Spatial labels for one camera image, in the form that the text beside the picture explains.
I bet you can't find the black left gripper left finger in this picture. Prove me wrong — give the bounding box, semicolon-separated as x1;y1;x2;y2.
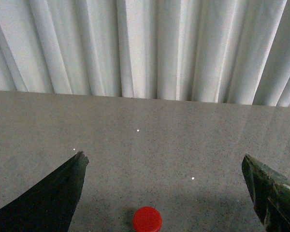
0;151;89;232

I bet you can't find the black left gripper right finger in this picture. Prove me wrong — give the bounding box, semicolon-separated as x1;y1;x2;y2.
242;154;290;232

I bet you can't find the red round button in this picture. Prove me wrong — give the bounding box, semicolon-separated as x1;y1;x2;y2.
132;206;162;232

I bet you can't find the white pleated curtain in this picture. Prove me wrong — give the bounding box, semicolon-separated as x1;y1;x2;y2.
0;0;290;107

